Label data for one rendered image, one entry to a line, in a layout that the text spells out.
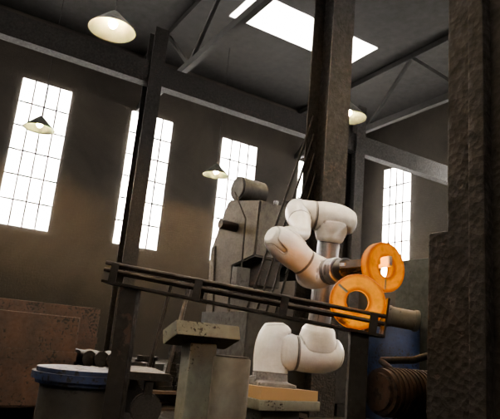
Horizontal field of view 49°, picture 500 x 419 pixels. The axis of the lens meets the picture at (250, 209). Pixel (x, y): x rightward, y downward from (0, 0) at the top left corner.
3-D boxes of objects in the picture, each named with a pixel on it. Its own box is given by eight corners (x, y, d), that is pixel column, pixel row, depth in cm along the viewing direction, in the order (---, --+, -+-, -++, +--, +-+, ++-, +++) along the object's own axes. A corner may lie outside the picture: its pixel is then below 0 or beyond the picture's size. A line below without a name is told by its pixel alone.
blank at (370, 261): (406, 248, 175) (399, 250, 178) (370, 235, 168) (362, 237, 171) (403, 297, 170) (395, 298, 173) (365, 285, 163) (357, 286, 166)
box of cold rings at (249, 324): (298, 403, 577) (304, 318, 598) (357, 417, 498) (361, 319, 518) (191, 399, 520) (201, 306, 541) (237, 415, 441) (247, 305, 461)
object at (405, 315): (419, 332, 150) (422, 309, 151) (386, 325, 151) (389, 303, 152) (414, 332, 156) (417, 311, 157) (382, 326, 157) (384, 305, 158)
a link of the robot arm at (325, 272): (318, 283, 190) (329, 281, 185) (319, 257, 192) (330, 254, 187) (339, 286, 194) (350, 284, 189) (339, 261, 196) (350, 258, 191)
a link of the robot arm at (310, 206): (290, 204, 239) (321, 209, 240) (285, 190, 255) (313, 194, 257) (284, 232, 244) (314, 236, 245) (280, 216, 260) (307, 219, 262)
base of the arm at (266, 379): (233, 382, 244) (234, 369, 246) (277, 386, 253) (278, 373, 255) (251, 385, 228) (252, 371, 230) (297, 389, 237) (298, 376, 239)
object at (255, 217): (178, 380, 735) (203, 176, 802) (252, 383, 804) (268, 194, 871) (242, 394, 622) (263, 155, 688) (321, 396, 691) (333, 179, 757)
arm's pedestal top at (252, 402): (217, 399, 244) (218, 390, 245) (275, 401, 261) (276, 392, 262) (258, 411, 218) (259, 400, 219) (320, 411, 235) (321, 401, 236)
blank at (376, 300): (360, 342, 152) (359, 342, 155) (397, 299, 154) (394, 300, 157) (318, 303, 155) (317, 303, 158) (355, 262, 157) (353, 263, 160)
